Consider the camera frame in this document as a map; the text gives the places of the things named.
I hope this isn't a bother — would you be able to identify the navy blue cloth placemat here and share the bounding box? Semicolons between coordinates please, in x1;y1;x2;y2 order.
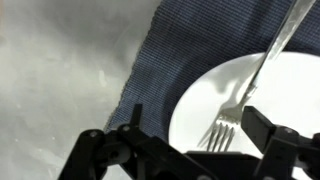
104;0;320;143

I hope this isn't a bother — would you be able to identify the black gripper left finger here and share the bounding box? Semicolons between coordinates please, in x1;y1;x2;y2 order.
57;103;218;180

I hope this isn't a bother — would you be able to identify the white round plate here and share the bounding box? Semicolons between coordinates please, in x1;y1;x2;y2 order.
168;51;320;180

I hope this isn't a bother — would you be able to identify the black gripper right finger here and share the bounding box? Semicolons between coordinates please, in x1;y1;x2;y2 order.
240;105;320;180

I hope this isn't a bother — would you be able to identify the silver metal fork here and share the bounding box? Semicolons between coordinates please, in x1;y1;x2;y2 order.
198;0;318;153

